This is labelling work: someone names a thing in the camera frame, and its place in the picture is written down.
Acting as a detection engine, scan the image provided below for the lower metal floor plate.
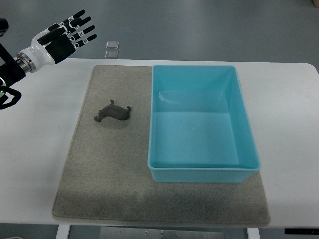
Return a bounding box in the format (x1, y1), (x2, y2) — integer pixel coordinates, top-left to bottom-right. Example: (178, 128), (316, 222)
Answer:
(105, 51), (119, 59)

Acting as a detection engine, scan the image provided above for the grey felt mat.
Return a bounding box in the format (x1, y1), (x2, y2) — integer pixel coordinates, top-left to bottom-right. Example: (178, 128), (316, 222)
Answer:
(52, 65), (271, 227)

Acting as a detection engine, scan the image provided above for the blue plastic box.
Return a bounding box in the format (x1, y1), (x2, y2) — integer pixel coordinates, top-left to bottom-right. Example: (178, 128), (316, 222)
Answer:
(148, 65), (261, 183)

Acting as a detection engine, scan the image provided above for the upper metal floor plate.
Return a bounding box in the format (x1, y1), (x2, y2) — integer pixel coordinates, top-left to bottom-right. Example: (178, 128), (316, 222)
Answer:
(106, 41), (119, 49)

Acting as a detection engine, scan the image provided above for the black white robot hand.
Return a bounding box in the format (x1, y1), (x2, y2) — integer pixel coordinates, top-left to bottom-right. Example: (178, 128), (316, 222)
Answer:
(15, 10), (97, 73)

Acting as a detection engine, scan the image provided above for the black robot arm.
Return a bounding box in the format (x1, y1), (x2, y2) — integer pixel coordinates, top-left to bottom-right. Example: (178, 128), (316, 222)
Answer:
(0, 44), (25, 110)

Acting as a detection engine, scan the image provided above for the white table frame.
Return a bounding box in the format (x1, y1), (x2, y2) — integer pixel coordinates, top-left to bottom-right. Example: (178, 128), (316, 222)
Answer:
(55, 225), (261, 239)

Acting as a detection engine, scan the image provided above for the brown toy hippo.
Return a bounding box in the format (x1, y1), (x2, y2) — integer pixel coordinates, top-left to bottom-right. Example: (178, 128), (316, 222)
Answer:
(94, 100), (131, 122)

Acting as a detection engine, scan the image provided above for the black table control panel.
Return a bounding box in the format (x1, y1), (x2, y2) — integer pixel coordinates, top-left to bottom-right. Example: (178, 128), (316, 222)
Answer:
(285, 228), (319, 235)

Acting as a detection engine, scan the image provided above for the metal floor plate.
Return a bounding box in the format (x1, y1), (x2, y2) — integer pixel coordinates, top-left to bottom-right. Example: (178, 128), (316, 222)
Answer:
(106, 41), (119, 49)
(105, 51), (119, 59)

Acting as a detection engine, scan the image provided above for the grey metal base plate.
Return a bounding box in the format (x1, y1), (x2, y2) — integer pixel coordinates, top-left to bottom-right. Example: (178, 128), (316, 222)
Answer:
(99, 227), (225, 239)

